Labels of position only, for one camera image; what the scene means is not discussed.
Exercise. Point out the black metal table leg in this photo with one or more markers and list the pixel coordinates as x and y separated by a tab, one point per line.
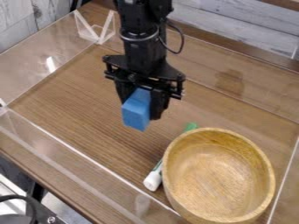
38	192

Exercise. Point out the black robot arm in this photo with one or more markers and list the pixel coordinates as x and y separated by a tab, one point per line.
145	16

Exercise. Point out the white green marker pen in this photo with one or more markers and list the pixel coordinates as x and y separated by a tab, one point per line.
154	178

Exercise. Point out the brown wooden bowl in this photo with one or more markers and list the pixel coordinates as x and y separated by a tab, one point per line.
218	177

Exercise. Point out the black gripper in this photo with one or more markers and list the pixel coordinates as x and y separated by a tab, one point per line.
142	68

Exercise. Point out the blue rectangular block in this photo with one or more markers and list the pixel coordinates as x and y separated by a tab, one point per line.
135	110

